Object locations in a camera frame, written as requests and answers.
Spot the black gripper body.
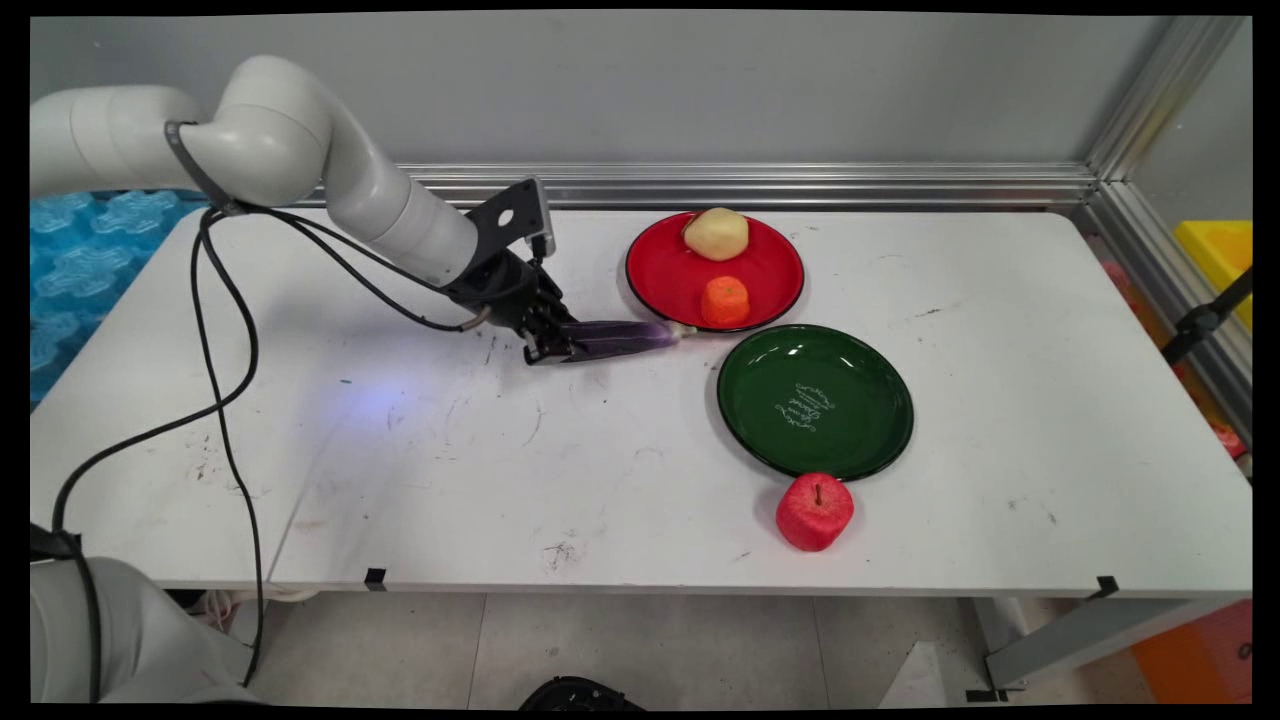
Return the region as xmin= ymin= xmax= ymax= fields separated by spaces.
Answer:
xmin=445 ymin=248 xmax=546 ymax=337

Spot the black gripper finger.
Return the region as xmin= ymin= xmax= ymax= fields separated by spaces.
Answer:
xmin=534 ymin=278 xmax=581 ymax=337
xmin=523 ymin=336 xmax=603 ymax=367

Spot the long purple eggplant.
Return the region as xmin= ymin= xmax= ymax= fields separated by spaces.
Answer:
xmin=560 ymin=319 xmax=698 ymax=361

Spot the orange mandarin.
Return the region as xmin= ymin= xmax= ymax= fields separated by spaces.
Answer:
xmin=699 ymin=276 xmax=751 ymax=329

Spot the cream potato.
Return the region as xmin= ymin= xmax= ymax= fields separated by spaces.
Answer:
xmin=683 ymin=207 xmax=750 ymax=263

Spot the red enamel plate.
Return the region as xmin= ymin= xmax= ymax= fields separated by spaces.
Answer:
xmin=625 ymin=211 xmax=806 ymax=333

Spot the green enamel plate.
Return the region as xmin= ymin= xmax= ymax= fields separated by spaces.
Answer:
xmin=716 ymin=323 xmax=915 ymax=483

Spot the red apple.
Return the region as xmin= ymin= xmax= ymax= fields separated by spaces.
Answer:
xmin=775 ymin=472 xmax=856 ymax=553

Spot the black round object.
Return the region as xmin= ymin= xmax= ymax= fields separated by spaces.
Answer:
xmin=518 ymin=676 xmax=647 ymax=712

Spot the blue foam mat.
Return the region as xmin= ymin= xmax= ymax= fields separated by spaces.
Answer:
xmin=30 ymin=189 xmax=208 ymax=409

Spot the grey table leg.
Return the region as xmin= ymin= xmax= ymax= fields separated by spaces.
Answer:
xmin=984 ymin=597 xmax=1217 ymax=693

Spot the black clamp stand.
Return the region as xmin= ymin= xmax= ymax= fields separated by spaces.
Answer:
xmin=1160 ymin=265 xmax=1253 ymax=367

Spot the yellow plastic box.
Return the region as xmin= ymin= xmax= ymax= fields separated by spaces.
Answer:
xmin=1172 ymin=219 xmax=1253 ymax=333

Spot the orange box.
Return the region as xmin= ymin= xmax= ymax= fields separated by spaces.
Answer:
xmin=1130 ymin=600 xmax=1253 ymax=705

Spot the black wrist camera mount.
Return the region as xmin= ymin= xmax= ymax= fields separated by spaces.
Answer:
xmin=464 ymin=180 xmax=541 ymax=267

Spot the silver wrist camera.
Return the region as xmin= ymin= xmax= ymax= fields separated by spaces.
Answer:
xmin=529 ymin=177 xmax=558 ymax=261

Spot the aluminium frame rail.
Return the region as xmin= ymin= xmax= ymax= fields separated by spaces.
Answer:
xmin=1072 ymin=180 xmax=1253 ymax=446
xmin=300 ymin=162 xmax=1101 ymax=212

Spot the black cable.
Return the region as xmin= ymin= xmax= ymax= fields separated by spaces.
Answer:
xmin=190 ymin=205 xmax=471 ymax=691
xmin=50 ymin=205 xmax=493 ymax=536

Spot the aluminium frame post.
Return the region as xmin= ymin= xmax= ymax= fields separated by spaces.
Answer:
xmin=1084 ymin=15 xmax=1251 ymax=183

